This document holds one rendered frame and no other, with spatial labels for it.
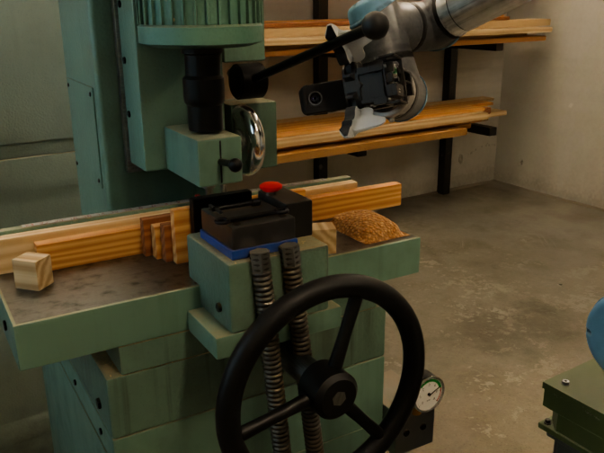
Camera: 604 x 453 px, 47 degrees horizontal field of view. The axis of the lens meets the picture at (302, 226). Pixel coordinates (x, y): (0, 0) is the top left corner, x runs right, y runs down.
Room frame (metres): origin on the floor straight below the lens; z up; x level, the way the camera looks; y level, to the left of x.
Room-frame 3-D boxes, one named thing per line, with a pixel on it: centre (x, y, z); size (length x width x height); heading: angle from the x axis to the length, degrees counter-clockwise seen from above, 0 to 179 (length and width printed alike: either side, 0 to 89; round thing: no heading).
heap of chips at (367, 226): (1.07, -0.10, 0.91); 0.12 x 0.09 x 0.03; 30
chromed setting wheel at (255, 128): (1.20, 0.10, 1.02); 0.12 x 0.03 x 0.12; 30
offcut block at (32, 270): (0.84, 0.35, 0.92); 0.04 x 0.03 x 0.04; 73
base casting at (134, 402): (1.13, 0.20, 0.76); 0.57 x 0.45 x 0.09; 30
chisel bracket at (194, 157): (1.04, 0.15, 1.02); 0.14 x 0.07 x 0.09; 30
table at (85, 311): (0.92, 0.10, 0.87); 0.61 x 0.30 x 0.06; 120
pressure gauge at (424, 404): (0.97, -0.19, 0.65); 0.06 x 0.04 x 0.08; 120
